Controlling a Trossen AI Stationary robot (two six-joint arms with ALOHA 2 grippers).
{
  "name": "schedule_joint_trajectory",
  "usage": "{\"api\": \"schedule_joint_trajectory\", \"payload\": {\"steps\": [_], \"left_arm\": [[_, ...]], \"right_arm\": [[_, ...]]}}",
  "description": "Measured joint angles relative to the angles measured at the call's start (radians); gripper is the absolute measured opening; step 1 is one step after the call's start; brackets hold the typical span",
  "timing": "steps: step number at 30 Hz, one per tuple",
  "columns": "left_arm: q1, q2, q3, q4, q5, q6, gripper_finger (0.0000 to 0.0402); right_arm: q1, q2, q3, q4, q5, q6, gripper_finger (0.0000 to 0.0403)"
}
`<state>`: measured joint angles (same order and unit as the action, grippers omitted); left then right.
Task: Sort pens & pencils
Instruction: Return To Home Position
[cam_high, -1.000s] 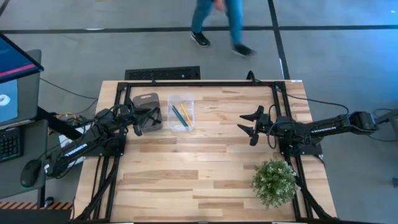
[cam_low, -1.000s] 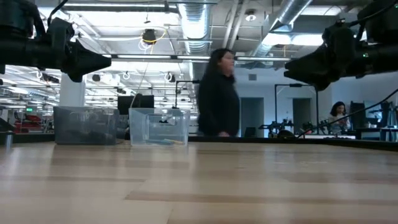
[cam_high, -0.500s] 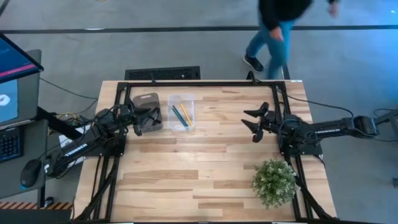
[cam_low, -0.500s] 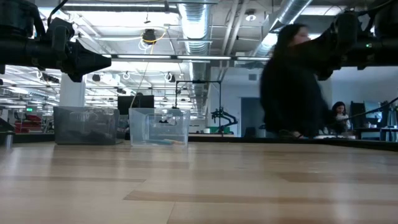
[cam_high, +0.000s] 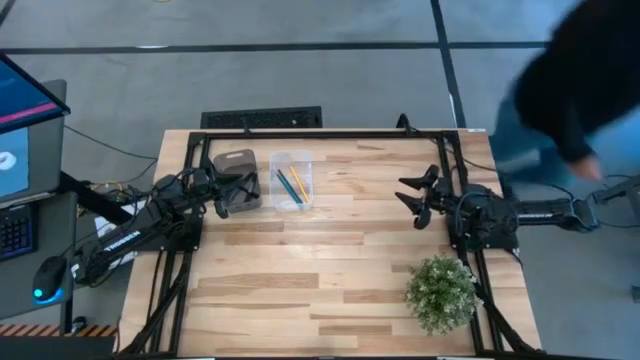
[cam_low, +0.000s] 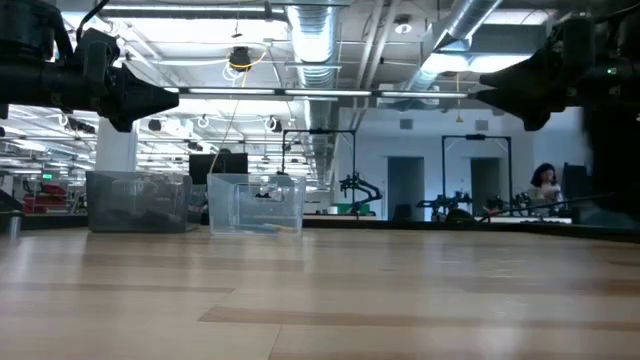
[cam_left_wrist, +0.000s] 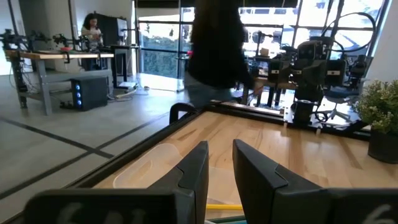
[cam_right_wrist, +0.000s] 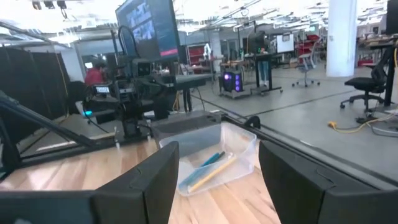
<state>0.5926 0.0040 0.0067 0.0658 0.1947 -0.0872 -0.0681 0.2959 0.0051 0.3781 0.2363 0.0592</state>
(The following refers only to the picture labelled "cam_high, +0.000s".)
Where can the grey floor stand leg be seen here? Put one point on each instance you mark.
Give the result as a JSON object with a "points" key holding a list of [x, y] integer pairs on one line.
{"points": [[622, 189]]}

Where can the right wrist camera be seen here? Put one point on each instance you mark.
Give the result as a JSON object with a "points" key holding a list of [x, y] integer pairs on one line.
{"points": [[422, 219]]}

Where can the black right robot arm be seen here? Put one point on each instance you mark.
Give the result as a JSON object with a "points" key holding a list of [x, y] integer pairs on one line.
{"points": [[545, 215]]}

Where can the clear plastic bin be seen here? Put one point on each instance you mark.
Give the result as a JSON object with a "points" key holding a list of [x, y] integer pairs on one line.
{"points": [[287, 157]]}

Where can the black aluminium table frame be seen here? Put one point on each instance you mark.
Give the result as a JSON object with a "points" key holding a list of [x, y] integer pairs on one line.
{"points": [[325, 135]]}

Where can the person's hand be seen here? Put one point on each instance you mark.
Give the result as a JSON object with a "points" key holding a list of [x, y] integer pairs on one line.
{"points": [[585, 168]]}

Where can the dark grey side desk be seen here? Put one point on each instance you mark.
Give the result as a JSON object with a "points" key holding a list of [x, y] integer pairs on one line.
{"points": [[15, 310]]}

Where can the black backlit keyboard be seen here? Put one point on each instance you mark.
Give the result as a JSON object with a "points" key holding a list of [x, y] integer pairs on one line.
{"points": [[15, 235]]}

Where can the monitor with grey bezel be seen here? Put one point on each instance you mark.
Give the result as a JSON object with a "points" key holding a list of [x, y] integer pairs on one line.
{"points": [[50, 150]]}

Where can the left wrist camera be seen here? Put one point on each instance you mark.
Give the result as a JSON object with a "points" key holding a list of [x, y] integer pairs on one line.
{"points": [[222, 209]]}

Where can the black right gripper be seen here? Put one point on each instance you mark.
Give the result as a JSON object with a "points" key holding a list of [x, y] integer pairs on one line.
{"points": [[447, 197]]}

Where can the black diagonal strut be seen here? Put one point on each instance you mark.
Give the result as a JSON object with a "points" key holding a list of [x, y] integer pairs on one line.
{"points": [[95, 199]]}

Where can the monitor with pink stripe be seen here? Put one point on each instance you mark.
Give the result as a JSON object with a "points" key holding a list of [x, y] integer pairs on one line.
{"points": [[20, 95]]}

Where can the black computer mouse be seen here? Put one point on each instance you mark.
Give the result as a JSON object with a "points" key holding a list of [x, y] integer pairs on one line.
{"points": [[49, 277]]}

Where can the small artificial green plant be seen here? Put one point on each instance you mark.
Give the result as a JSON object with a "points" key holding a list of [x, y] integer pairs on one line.
{"points": [[442, 295]]}

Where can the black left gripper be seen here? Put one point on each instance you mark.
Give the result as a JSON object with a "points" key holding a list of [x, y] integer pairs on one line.
{"points": [[207, 185]]}

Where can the passing person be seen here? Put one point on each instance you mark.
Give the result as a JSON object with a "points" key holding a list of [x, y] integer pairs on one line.
{"points": [[590, 75]]}

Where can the black perforated panel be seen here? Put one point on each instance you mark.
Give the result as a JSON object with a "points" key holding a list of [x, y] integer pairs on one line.
{"points": [[260, 118]]}

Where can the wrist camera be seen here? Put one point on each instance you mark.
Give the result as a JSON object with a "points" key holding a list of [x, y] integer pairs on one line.
{"points": [[222, 209], [422, 219]]}

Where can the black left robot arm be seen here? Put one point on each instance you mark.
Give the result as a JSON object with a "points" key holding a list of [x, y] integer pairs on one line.
{"points": [[125, 240]]}

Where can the yellow pencil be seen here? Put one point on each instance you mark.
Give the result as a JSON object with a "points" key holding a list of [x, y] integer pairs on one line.
{"points": [[300, 184]]}

